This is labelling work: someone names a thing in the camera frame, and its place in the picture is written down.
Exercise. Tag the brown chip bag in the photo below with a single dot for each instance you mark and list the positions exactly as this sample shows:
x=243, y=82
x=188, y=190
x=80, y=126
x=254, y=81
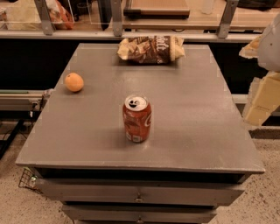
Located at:
x=151, y=49

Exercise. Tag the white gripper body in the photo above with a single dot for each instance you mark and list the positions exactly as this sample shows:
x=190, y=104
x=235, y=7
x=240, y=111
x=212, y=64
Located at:
x=270, y=49

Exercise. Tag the drawer with handle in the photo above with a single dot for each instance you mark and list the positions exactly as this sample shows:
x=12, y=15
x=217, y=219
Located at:
x=141, y=192
x=139, y=214

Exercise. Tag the upper drawer with handle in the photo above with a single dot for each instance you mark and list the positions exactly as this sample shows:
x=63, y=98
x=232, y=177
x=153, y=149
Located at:
x=141, y=192

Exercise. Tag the orange snack bag on shelf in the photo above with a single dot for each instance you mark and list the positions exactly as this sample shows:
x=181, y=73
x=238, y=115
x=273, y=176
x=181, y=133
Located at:
x=59, y=16

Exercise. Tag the grey drawer cabinet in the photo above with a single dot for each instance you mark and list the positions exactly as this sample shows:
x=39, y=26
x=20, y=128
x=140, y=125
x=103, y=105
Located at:
x=141, y=144

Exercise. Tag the orange fruit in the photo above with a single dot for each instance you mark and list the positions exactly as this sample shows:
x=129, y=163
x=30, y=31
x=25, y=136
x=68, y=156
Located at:
x=74, y=82

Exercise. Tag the metal shelf rail frame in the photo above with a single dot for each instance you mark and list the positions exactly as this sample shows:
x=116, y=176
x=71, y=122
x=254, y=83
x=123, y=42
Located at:
x=209, y=21

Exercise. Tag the lower drawer with handle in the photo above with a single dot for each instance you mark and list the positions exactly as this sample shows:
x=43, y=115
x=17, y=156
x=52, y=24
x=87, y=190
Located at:
x=139, y=214

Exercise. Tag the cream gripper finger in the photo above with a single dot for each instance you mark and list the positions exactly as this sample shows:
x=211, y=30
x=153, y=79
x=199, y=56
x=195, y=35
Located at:
x=250, y=51
x=263, y=99

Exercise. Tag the wooden board on shelf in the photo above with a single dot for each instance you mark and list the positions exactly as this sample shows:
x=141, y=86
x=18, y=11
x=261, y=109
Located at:
x=156, y=8

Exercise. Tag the wire basket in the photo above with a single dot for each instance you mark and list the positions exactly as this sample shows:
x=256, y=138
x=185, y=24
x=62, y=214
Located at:
x=28, y=181

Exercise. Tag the red coke can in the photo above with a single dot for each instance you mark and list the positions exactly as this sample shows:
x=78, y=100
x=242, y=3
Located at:
x=136, y=114

